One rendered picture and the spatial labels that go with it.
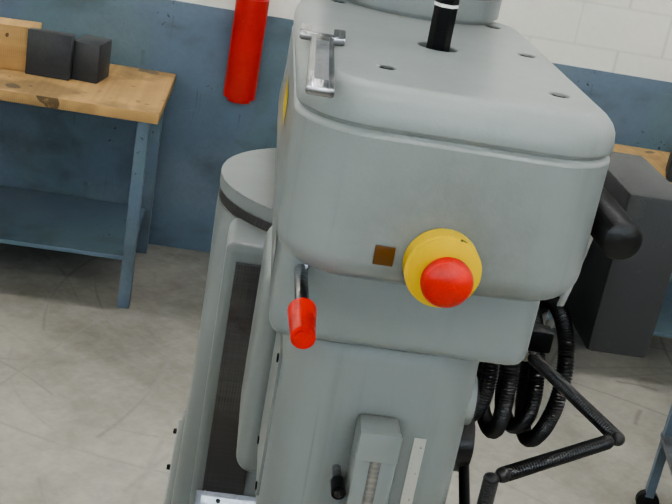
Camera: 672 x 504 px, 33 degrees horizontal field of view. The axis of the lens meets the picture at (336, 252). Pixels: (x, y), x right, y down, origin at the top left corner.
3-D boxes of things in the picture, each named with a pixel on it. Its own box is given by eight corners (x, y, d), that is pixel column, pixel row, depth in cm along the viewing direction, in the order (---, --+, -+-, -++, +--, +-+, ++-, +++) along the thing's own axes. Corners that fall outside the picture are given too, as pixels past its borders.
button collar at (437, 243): (473, 313, 88) (489, 242, 86) (397, 303, 87) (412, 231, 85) (469, 303, 89) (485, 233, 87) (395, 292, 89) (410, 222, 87)
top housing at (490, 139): (590, 320, 91) (643, 130, 85) (269, 274, 88) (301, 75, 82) (491, 156, 134) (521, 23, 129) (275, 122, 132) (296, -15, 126)
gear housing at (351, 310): (529, 374, 103) (555, 274, 99) (265, 338, 100) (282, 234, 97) (472, 244, 134) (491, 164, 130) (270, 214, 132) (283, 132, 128)
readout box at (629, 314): (656, 362, 140) (704, 204, 132) (585, 352, 139) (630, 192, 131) (612, 297, 158) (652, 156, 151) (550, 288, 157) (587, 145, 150)
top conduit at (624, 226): (637, 264, 92) (648, 225, 91) (588, 257, 92) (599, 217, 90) (527, 124, 134) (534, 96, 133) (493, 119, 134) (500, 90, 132)
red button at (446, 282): (469, 316, 84) (480, 267, 83) (417, 308, 84) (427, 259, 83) (462, 298, 87) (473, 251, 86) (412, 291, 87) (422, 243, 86)
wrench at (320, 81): (347, 102, 77) (349, 90, 77) (290, 92, 77) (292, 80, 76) (343, 38, 100) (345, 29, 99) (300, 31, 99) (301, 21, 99)
